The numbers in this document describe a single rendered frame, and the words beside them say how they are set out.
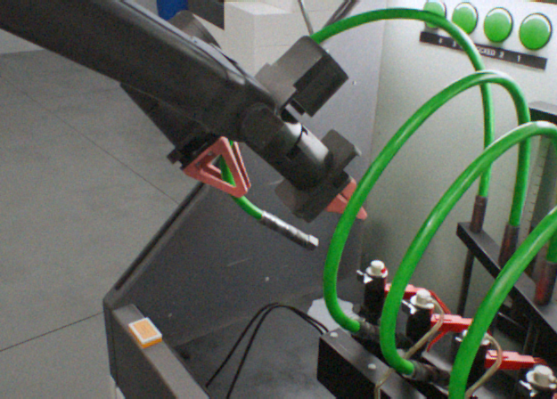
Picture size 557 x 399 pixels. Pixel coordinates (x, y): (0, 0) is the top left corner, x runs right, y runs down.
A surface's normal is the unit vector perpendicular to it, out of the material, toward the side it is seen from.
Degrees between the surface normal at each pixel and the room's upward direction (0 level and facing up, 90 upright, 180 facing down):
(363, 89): 90
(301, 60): 49
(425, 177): 90
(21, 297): 0
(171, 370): 0
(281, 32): 90
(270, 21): 90
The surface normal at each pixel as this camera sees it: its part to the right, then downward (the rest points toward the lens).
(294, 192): -0.65, -0.54
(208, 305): 0.58, 0.36
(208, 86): 0.50, 0.56
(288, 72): -0.36, -0.32
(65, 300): 0.03, -0.90
